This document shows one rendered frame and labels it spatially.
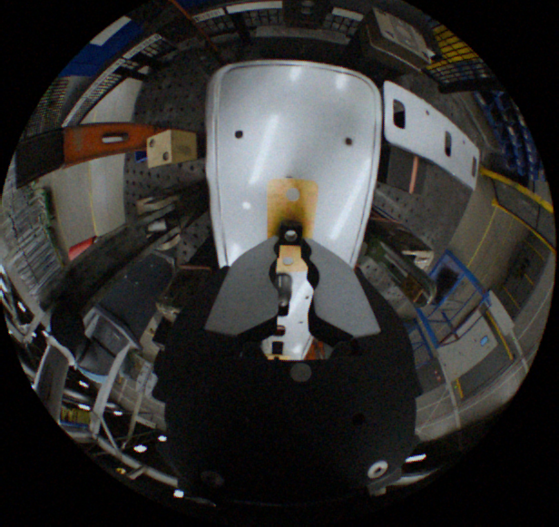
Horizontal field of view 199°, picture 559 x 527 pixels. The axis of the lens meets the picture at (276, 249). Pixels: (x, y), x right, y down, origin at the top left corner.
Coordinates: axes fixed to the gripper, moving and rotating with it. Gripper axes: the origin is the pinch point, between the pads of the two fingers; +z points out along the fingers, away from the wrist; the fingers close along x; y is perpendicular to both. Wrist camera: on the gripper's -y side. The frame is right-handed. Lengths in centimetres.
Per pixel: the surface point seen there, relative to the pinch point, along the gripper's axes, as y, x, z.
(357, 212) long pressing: 0.3, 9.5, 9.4
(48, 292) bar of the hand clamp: -1.9, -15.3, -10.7
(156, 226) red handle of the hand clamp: 0.1, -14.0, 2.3
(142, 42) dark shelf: -32.2, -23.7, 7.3
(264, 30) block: -26.3, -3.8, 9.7
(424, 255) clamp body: 3.6, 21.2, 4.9
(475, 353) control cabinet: 365, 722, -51
